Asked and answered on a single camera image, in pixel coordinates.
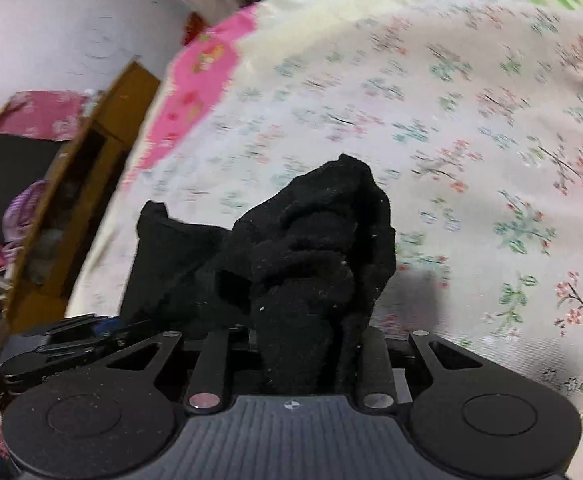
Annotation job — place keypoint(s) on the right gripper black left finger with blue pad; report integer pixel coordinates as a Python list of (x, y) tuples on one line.
[(204, 393)]

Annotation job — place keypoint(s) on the black screen panel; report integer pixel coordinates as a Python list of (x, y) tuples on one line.
[(23, 161)]

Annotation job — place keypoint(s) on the pink floral cloth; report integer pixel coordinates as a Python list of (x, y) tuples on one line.
[(44, 115)]

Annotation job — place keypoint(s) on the pink patterned blanket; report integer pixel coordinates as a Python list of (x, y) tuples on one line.
[(194, 84)]

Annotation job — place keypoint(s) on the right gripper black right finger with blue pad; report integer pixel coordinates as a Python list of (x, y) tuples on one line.
[(377, 386)]

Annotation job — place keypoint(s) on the purple patterned cloth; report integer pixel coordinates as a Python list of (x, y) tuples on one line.
[(20, 215)]

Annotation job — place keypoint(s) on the black pants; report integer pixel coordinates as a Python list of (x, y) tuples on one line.
[(303, 270)]

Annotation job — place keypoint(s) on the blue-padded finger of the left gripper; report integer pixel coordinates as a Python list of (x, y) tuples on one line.
[(88, 323)]

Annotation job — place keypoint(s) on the brown wooden headboard shelf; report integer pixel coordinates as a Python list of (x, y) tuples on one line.
[(81, 181)]

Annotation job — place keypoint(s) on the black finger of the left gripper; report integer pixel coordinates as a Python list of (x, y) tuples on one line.
[(105, 334)]

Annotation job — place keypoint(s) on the floral white bedsheet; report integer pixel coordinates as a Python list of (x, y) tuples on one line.
[(470, 115)]

